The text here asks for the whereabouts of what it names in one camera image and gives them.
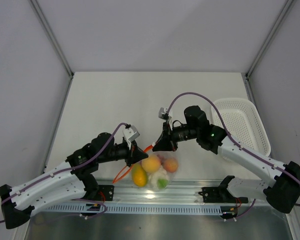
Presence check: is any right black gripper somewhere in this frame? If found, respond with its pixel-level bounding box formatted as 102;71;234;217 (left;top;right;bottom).
152;120;199;152

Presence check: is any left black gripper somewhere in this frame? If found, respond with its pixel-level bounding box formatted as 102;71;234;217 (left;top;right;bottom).
97;139;149;167

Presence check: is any red grape bunch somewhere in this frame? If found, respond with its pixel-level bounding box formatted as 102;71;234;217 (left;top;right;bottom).
157;154;166;164

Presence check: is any orange fruit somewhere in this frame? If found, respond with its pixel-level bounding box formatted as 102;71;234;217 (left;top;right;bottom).
141;154;161;174

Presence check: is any yellow green mango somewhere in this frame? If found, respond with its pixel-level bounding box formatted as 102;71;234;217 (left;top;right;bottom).
131;163;148;188

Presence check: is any peach fruit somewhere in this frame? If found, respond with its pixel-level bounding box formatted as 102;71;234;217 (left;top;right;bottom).
162;157;179;173

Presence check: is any clear zip top bag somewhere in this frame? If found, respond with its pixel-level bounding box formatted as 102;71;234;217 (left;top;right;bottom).
112;142;179;192

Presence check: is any white cauliflower with leaves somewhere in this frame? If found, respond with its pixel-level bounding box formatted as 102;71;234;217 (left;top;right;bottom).
147;168;170;191

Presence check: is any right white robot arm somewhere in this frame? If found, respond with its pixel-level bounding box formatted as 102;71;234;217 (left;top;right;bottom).
152;105;300;214

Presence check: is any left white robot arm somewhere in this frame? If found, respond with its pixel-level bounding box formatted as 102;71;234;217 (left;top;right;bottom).
0;132;148;230

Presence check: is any white perforated plastic basket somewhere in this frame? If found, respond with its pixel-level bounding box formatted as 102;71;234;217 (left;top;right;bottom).
211;98;271;157

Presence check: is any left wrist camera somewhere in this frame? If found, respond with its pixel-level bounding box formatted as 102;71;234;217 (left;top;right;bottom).
122;124;140;148

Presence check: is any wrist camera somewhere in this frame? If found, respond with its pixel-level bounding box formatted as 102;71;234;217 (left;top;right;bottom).
122;124;140;148
158;107;173;130

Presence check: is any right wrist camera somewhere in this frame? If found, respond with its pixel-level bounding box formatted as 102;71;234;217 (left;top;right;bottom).
158;107;173;130

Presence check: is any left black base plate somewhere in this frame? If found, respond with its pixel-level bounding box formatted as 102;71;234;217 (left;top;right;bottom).
83;185;115;202

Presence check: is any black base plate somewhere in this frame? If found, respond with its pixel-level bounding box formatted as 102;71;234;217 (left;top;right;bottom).
83;185;115;202
198;187;249;204

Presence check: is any aluminium mounting rail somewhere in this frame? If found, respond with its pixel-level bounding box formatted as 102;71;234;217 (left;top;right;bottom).
44;178;297;207

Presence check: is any slotted white cable duct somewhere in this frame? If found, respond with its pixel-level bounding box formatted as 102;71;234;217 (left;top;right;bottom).
44;202;223;216

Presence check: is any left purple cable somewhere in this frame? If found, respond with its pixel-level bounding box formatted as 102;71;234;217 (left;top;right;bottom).
0;122;131;225

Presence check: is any purple cable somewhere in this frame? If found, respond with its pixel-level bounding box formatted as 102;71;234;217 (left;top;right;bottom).
0;122;131;225
166;92;300;222

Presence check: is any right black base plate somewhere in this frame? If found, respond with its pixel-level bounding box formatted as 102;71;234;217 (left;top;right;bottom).
198;187;249;204

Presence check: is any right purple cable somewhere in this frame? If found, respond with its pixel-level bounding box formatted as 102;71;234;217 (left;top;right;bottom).
166;92;300;222

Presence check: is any left aluminium frame post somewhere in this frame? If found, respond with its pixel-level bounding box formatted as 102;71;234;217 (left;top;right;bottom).
28;0;75;78

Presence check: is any aluminium frame post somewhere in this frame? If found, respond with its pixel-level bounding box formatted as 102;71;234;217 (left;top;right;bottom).
28;0;75;78
244;0;297;78

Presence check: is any right aluminium frame post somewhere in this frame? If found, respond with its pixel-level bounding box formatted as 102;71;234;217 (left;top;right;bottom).
244;0;297;78

